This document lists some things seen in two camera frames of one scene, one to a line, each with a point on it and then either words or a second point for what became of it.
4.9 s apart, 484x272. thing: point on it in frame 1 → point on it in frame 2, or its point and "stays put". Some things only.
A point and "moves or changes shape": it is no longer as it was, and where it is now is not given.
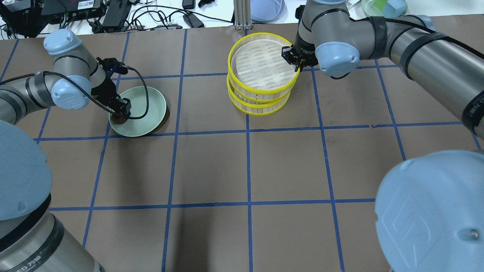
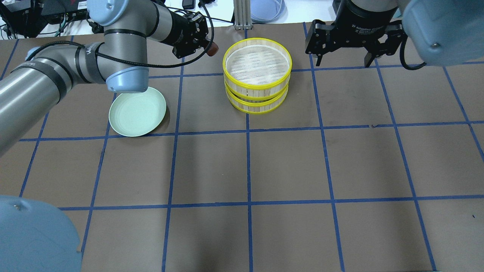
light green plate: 140,127 stays put
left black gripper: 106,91 → 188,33
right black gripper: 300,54 → 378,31
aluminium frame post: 242,14 stays put
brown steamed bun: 118,119 → 213,50
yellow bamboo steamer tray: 256,70 moves or changes shape
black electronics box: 28,18 stays put
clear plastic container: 267,11 stays put
